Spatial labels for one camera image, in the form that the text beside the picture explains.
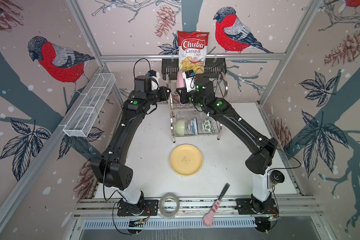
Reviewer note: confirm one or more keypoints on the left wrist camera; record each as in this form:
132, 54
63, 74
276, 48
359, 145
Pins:
155, 76

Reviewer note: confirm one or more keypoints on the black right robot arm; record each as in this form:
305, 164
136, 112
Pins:
262, 149

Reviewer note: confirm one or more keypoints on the clear tape roll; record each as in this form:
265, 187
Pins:
169, 206

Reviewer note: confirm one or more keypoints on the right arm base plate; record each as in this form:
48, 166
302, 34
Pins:
254, 206

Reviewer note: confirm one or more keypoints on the light green bowl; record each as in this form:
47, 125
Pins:
180, 127

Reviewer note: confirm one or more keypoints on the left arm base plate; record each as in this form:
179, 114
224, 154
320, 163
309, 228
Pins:
143, 208

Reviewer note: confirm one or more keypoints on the red Chuba cassava chips bag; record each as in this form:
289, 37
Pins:
193, 51

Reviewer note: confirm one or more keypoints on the pink cat paw spatula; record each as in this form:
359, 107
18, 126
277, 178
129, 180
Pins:
209, 217

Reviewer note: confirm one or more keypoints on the black wire wall basket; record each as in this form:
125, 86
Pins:
170, 68

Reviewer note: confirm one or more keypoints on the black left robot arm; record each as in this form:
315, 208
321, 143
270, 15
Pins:
110, 169

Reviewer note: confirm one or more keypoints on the steel two-tier dish rack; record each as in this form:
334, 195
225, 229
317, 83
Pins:
188, 111

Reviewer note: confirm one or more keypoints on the pink plate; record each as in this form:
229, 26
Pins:
180, 79

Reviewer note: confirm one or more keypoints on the green leaf patterned bowl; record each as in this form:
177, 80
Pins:
208, 126

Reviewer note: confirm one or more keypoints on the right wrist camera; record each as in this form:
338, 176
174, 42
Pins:
189, 77

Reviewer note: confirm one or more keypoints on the yellow plate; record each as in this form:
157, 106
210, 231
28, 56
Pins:
186, 160

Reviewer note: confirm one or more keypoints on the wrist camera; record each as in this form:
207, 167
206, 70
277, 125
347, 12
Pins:
189, 77
155, 76

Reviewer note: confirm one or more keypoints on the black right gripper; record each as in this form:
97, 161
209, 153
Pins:
183, 92

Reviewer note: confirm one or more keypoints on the white mesh wall shelf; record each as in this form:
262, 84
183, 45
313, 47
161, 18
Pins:
86, 113

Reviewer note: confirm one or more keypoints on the blue white patterned bowl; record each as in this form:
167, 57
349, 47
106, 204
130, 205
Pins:
193, 126

